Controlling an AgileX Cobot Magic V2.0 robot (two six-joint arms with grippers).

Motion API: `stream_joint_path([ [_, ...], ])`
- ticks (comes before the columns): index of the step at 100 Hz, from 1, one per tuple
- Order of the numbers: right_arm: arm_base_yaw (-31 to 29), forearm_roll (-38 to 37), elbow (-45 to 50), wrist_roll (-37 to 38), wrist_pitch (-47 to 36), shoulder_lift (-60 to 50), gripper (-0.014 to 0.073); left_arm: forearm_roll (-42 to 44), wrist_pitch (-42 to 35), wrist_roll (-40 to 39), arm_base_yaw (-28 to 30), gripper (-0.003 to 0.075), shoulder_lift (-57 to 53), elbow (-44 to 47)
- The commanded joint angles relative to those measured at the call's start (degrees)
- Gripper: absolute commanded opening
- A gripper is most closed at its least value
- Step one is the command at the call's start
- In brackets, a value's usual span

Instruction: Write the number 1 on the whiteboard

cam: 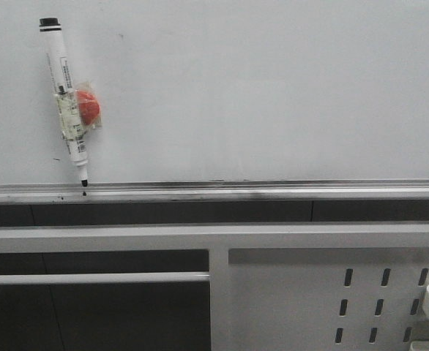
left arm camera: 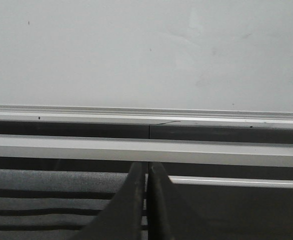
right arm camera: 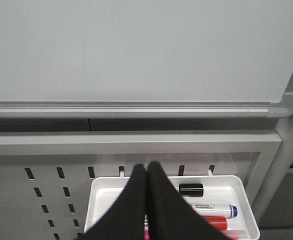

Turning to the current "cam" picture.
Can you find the red round magnet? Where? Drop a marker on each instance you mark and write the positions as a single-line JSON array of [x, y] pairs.
[[89, 107]]

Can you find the white black whiteboard marker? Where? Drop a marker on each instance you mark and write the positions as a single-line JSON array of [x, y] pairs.
[[65, 95]]

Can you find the white whiteboard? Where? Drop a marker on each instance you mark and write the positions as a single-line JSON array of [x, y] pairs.
[[222, 90]]

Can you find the white metal frame with slots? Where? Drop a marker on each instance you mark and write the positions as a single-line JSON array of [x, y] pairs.
[[214, 287]]

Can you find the aluminium whiteboard tray rail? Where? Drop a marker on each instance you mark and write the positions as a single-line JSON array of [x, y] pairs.
[[215, 191]]

